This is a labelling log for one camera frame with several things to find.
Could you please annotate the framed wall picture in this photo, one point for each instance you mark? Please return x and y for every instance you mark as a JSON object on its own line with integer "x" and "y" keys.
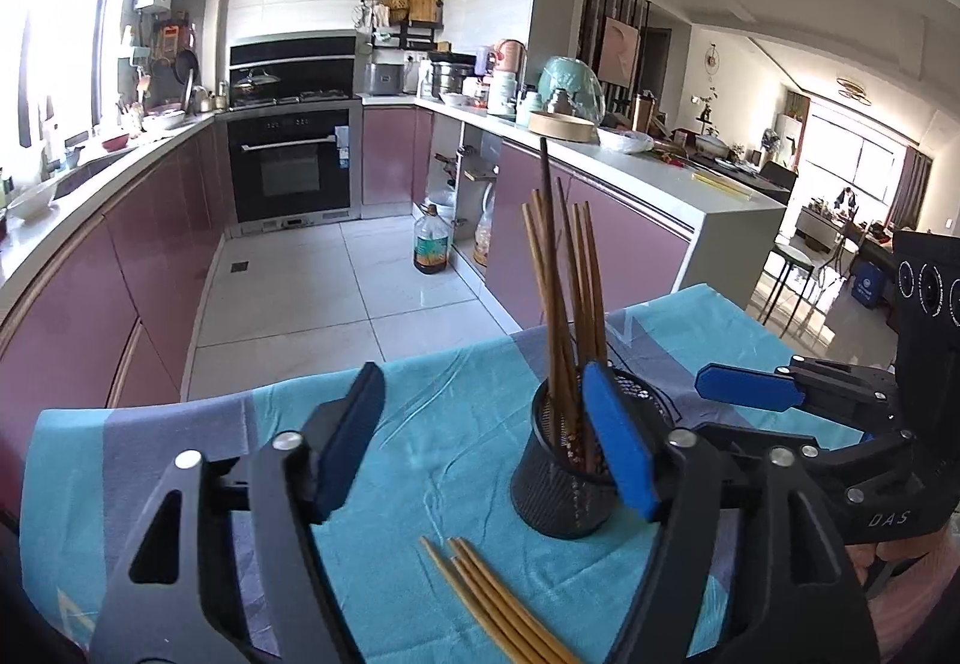
{"x": 621, "y": 53}

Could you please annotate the beige round tray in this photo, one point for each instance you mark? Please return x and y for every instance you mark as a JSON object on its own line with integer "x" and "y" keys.
{"x": 562, "y": 126}

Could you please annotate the large cooking oil bottle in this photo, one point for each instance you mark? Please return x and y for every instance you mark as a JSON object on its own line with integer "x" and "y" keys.
{"x": 433, "y": 244}

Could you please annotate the green food cover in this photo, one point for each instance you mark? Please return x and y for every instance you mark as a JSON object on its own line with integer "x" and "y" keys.
{"x": 570, "y": 87}

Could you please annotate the living room window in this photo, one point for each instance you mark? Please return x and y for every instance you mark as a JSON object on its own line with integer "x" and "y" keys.
{"x": 870, "y": 154}

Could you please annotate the person's right hand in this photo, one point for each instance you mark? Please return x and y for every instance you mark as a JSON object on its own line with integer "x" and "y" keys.
{"x": 874, "y": 563}

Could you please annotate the brown vacuum flask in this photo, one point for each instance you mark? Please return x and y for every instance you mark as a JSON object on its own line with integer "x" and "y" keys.
{"x": 643, "y": 113}

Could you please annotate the pot with glass lid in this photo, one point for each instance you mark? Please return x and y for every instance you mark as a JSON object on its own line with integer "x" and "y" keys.
{"x": 255, "y": 85}

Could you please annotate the blue bin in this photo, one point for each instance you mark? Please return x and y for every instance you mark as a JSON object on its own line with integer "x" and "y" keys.
{"x": 868, "y": 285}

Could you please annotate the flat yellow box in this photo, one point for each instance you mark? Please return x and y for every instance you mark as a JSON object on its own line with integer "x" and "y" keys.
{"x": 721, "y": 184}

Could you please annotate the hanging black frying pan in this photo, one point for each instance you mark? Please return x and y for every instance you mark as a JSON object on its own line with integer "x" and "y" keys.
{"x": 187, "y": 68}

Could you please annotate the steel sink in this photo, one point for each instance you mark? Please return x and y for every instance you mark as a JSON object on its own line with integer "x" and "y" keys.
{"x": 90, "y": 173}

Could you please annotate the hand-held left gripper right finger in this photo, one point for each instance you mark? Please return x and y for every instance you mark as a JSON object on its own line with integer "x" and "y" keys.
{"x": 619, "y": 439}

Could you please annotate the black range hood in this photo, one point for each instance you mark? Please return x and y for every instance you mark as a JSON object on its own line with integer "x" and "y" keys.
{"x": 300, "y": 60}

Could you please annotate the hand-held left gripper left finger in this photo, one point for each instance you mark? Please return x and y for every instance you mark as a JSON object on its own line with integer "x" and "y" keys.
{"x": 349, "y": 439}

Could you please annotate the black wall shelf rack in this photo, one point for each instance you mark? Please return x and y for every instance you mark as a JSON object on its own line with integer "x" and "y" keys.
{"x": 420, "y": 34}

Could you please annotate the orange hanging packet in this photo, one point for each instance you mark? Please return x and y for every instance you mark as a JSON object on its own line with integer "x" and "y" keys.
{"x": 169, "y": 43}

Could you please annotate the black dining chair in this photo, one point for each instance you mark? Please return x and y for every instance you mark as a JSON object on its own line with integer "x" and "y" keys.
{"x": 780, "y": 177}

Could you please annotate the pink base cabinets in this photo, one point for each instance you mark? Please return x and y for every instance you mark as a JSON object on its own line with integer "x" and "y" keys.
{"x": 112, "y": 304}
{"x": 600, "y": 236}

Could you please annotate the steel kettle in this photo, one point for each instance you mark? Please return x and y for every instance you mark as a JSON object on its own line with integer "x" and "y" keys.
{"x": 202, "y": 100}

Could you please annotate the large white ceramic bowl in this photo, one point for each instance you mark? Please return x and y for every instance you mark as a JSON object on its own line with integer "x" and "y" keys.
{"x": 31, "y": 203}

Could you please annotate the wooden chopstick red patterned end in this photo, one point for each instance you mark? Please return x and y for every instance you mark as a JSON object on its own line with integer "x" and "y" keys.
{"x": 525, "y": 604}
{"x": 465, "y": 596}
{"x": 491, "y": 604}
{"x": 510, "y": 608}

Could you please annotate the pink thermos jug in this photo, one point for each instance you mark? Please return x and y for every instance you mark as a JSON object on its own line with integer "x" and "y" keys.
{"x": 510, "y": 58}

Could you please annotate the purple cup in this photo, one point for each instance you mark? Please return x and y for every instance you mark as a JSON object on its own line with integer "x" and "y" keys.
{"x": 483, "y": 60}

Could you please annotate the white jar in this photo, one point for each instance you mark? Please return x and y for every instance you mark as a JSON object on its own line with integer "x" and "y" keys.
{"x": 502, "y": 94}

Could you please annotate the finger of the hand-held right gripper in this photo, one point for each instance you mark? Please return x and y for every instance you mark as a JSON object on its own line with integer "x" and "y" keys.
{"x": 750, "y": 388}
{"x": 750, "y": 437}

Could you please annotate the black mesh utensil holder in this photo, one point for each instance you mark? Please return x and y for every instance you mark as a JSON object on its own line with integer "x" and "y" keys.
{"x": 555, "y": 499}

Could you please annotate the blue grey tablecloth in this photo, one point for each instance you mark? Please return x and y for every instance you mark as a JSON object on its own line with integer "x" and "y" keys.
{"x": 450, "y": 424}

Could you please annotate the dark brown chopstick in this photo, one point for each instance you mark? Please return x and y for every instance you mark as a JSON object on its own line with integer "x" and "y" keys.
{"x": 546, "y": 221}

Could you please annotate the white basin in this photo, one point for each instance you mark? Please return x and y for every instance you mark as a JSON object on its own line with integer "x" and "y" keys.
{"x": 163, "y": 120}

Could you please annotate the built-in black oven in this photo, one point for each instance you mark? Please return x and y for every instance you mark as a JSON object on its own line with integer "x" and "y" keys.
{"x": 292, "y": 169}

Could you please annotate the striped wall panel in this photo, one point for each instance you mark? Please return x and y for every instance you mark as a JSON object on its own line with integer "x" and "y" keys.
{"x": 592, "y": 34}

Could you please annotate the white bucket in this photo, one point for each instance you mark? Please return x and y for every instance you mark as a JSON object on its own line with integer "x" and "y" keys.
{"x": 442, "y": 203}

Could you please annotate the wooden cutting board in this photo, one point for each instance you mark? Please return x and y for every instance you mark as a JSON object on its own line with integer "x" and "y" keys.
{"x": 423, "y": 6}

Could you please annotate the green stool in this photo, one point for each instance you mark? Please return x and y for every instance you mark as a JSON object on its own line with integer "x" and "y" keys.
{"x": 791, "y": 259}

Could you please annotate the small white bowl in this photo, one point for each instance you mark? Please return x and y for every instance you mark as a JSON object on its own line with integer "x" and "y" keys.
{"x": 454, "y": 99}

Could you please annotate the white plastic bag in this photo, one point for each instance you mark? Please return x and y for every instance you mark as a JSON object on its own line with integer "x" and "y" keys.
{"x": 625, "y": 141}

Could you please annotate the steel steamer pot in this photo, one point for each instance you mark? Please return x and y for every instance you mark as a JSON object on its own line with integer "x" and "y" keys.
{"x": 450, "y": 81}

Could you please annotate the red bowl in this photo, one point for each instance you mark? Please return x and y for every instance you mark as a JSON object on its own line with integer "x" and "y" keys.
{"x": 116, "y": 142}

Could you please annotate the person's right forearm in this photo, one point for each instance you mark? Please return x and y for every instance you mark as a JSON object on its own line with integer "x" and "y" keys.
{"x": 919, "y": 604}

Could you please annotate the yellowish oil bottle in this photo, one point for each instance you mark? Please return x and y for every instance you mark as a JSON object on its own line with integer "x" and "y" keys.
{"x": 485, "y": 229}

